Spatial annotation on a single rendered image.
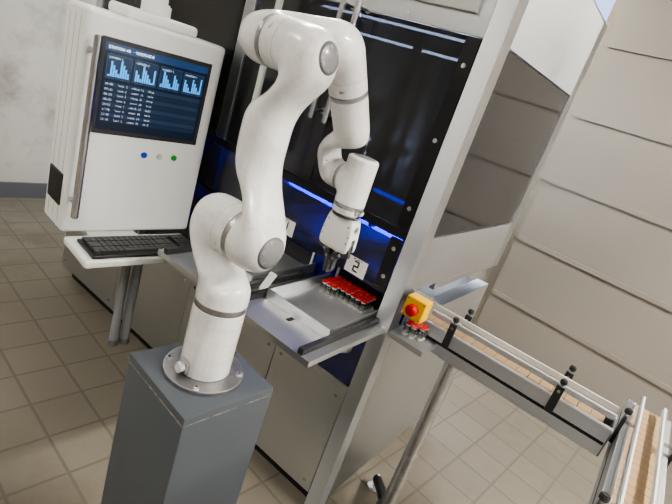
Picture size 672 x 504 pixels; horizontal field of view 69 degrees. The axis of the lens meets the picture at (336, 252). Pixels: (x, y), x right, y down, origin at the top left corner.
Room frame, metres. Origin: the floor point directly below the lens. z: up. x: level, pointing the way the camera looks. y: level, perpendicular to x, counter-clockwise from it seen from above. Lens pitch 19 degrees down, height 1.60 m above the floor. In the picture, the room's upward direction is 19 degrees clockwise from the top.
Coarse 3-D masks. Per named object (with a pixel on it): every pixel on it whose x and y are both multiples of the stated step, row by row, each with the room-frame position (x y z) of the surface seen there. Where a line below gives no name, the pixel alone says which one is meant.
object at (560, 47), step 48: (96, 0) 2.54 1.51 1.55; (336, 0) 1.78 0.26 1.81; (384, 0) 1.69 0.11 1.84; (576, 0) 1.86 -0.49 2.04; (240, 48) 1.99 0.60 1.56; (528, 48) 1.65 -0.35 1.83; (576, 48) 2.07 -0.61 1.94; (528, 192) 2.29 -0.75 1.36; (432, 240) 1.53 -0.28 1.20; (480, 240) 1.95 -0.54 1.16; (432, 288) 1.70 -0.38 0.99
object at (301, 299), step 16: (272, 288) 1.42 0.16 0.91; (288, 288) 1.50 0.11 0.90; (304, 288) 1.57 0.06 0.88; (288, 304) 1.37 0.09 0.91; (304, 304) 1.45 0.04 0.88; (320, 304) 1.49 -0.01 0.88; (336, 304) 1.53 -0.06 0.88; (304, 320) 1.33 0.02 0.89; (320, 320) 1.38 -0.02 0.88; (336, 320) 1.42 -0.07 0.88; (352, 320) 1.39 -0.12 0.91
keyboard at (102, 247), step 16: (80, 240) 1.50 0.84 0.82; (96, 240) 1.52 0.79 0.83; (112, 240) 1.56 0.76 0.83; (128, 240) 1.60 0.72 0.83; (144, 240) 1.64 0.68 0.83; (160, 240) 1.69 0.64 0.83; (176, 240) 1.73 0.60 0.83; (96, 256) 1.43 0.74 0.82; (112, 256) 1.47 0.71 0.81; (128, 256) 1.52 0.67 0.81
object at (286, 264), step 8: (288, 256) 1.81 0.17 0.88; (280, 264) 1.71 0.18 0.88; (288, 264) 1.73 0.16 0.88; (296, 264) 1.76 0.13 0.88; (312, 264) 1.73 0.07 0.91; (248, 272) 1.55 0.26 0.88; (264, 272) 1.59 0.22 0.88; (280, 272) 1.58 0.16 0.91; (288, 272) 1.62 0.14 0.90; (248, 280) 1.47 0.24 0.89
